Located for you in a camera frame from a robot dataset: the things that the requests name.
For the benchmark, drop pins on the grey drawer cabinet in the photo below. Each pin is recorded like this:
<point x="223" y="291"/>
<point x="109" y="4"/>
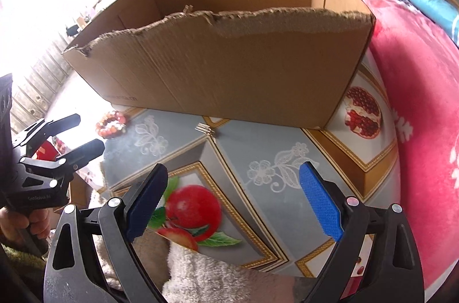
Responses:
<point x="39" y="84"/>

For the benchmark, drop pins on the person's left hand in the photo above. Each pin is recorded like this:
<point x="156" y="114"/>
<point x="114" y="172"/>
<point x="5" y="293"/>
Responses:
<point x="39" y="224"/>

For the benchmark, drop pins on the fruit print tablecloth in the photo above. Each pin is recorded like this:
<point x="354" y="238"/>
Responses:
<point x="251" y="152"/>

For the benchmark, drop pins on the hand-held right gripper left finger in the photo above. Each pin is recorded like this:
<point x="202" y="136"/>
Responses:
<point x="145" y="202"/>

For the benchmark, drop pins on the brown cardboard box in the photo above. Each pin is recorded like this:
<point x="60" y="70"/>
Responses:
<point x="233" y="66"/>

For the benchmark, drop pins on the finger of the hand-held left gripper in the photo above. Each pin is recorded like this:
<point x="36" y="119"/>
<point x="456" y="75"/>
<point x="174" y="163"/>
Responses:
<point x="64" y="122"/>
<point x="88" y="150"/>

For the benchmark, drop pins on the person's left forearm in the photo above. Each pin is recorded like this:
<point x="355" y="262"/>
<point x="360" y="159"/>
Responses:
<point x="21" y="252"/>

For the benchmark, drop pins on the pink floral blanket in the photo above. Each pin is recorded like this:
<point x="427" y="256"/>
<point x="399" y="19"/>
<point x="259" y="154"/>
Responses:
<point x="423" y="109"/>

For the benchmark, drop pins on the silver coil clip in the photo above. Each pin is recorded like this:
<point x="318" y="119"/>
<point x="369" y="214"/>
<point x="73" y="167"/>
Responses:
<point x="206" y="129"/>

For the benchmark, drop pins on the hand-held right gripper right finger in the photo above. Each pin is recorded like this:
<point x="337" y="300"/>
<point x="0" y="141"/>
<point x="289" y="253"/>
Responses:
<point x="321" y="202"/>

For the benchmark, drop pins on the white fleece clothing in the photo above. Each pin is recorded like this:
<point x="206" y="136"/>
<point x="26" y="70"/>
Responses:
<point x="215" y="278"/>

